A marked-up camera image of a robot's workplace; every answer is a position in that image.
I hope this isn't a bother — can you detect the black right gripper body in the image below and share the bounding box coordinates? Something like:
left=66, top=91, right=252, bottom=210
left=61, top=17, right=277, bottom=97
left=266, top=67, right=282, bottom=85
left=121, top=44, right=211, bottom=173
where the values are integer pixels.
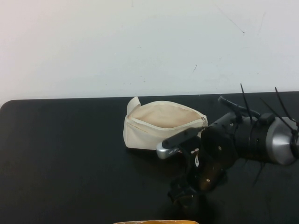
left=205, top=111, right=243, bottom=140

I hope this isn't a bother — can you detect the amber translucent right gripper finger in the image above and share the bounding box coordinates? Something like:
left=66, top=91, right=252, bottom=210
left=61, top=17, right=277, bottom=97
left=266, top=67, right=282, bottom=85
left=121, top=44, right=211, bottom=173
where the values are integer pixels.
left=198, top=127, right=237, bottom=193

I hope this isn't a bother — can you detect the amber translucent left gripper finger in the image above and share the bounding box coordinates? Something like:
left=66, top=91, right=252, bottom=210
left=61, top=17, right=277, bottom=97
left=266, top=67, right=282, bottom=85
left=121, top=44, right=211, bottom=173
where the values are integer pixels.
left=167, top=180, right=199, bottom=209

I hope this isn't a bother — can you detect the cream fabric pencil case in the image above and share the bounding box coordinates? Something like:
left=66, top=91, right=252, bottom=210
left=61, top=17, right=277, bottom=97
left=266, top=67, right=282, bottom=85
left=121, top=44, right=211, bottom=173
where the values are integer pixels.
left=123, top=96, right=208, bottom=152

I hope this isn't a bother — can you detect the amber curved object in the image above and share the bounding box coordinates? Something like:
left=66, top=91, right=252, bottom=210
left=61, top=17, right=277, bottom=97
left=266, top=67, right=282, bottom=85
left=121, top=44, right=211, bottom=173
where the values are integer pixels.
left=113, top=219, right=199, bottom=224

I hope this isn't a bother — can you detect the black cable with grey plug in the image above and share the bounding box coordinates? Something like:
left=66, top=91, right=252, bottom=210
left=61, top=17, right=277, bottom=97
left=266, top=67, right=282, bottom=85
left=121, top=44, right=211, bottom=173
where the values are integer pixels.
left=217, top=95, right=261, bottom=118

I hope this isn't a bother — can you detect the black cable tie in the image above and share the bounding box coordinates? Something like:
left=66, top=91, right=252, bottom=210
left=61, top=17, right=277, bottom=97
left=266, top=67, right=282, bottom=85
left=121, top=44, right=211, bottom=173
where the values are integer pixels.
left=240, top=83, right=254, bottom=122
left=260, top=98, right=293, bottom=128
left=274, top=87, right=293, bottom=122

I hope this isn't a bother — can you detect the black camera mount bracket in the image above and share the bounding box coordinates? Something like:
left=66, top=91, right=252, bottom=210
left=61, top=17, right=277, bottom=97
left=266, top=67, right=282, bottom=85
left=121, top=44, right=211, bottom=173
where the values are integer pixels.
left=163, top=127, right=204, bottom=150

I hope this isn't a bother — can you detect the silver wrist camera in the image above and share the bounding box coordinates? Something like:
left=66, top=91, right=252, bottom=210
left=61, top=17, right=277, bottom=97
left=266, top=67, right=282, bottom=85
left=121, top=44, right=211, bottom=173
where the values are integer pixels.
left=156, top=140, right=185, bottom=161

